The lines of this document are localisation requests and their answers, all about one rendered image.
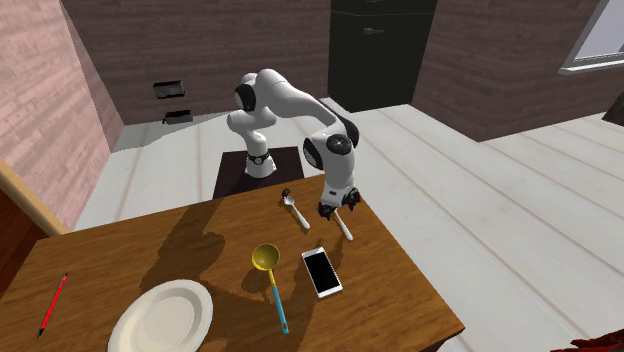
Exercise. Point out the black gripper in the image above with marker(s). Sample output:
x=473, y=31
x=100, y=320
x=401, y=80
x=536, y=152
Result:
x=327, y=210

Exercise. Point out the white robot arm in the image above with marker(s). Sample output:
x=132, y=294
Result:
x=292, y=105

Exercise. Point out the white smartphone with black screen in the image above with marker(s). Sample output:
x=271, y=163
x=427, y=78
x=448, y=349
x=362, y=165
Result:
x=322, y=272

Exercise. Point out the dark robot stand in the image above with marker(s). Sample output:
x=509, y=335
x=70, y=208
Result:
x=234, y=170

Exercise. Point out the wooden table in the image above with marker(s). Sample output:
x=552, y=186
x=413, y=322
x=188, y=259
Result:
x=390, y=292

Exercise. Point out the black refrigerator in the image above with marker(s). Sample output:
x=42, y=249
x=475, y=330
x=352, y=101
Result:
x=375, y=53

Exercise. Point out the white plate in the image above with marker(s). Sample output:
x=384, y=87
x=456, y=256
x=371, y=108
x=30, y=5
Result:
x=163, y=319

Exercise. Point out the red pencil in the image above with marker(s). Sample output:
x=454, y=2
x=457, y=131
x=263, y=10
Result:
x=52, y=306

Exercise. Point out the red cloth object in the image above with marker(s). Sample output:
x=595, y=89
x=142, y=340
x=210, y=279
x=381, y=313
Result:
x=602, y=342

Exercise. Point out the wooden cabinet with pale top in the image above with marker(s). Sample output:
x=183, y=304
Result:
x=19, y=229

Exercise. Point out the white-framed window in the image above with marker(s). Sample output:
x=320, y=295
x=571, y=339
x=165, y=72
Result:
x=602, y=34

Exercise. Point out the black wall box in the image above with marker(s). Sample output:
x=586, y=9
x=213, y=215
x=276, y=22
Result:
x=177, y=117
x=168, y=89

